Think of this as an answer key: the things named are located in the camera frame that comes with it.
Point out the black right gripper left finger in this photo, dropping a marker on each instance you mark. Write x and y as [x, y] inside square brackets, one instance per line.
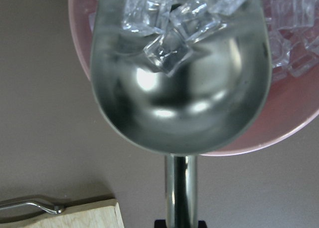
[159, 224]

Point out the metal ice scoop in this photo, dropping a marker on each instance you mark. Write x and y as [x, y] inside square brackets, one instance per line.
[199, 109]

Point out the pile of clear ice cubes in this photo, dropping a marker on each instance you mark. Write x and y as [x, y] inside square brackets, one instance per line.
[164, 35]

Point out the pink bowl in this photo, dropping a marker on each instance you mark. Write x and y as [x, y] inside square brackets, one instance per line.
[292, 103]

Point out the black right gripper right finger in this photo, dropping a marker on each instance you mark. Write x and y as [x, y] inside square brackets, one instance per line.
[202, 224]

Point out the bamboo cutting board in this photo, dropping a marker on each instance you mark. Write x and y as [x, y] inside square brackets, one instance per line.
[96, 212]

